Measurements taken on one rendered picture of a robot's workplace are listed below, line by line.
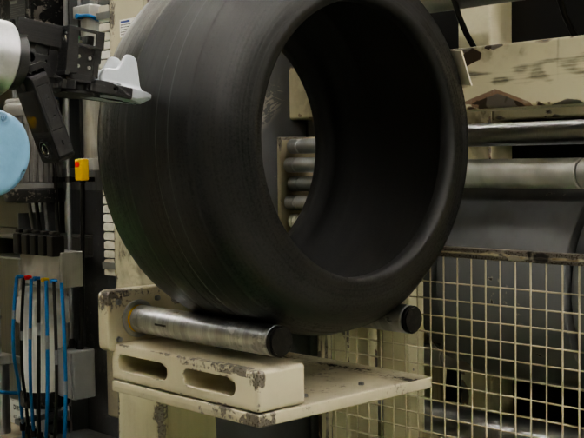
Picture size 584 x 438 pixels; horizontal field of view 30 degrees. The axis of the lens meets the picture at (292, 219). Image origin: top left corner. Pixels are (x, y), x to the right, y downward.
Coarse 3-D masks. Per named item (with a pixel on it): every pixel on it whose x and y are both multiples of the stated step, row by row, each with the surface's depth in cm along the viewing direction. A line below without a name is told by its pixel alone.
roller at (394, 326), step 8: (400, 304) 172; (392, 312) 171; (400, 312) 170; (408, 312) 169; (416, 312) 171; (384, 320) 172; (392, 320) 171; (400, 320) 170; (408, 320) 169; (416, 320) 171; (376, 328) 175; (384, 328) 173; (392, 328) 172; (400, 328) 170; (408, 328) 169; (416, 328) 171
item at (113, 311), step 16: (128, 288) 176; (144, 288) 177; (112, 304) 173; (128, 304) 175; (144, 304) 177; (160, 304) 179; (176, 304) 182; (112, 320) 173; (112, 336) 173; (128, 336) 175; (144, 336) 178; (160, 336) 180
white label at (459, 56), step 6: (456, 54) 174; (462, 54) 172; (456, 60) 174; (462, 60) 173; (456, 66) 175; (462, 66) 174; (462, 72) 174; (462, 78) 175; (468, 78) 174; (468, 84) 174
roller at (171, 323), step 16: (128, 320) 175; (144, 320) 171; (160, 320) 168; (176, 320) 166; (192, 320) 163; (208, 320) 161; (224, 320) 159; (240, 320) 157; (176, 336) 166; (192, 336) 163; (208, 336) 160; (224, 336) 157; (240, 336) 154; (256, 336) 152; (272, 336) 150; (288, 336) 152; (256, 352) 153; (272, 352) 150; (288, 352) 152
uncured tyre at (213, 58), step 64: (192, 0) 150; (256, 0) 145; (320, 0) 150; (384, 0) 159; (192, 64) 142; (256, 64) 143; (320, 64) 189; (384, 64) 185; (448, 64) 170; (128, 128) 150; (192, 128) 141; (256, 128) 143; (320, 128) 192; (384, 128) 190; (448, 128) 171; (128, 192) 152; (192, 192) 142; (256, 192) 144; (320, 192) 191; (384, 192) 189; (448, 192) 170; (192, 256) 148; (256, 256) 145; (320, 256) 188; (384, 256) 181; (256, 320) 155; (320, 320) 156
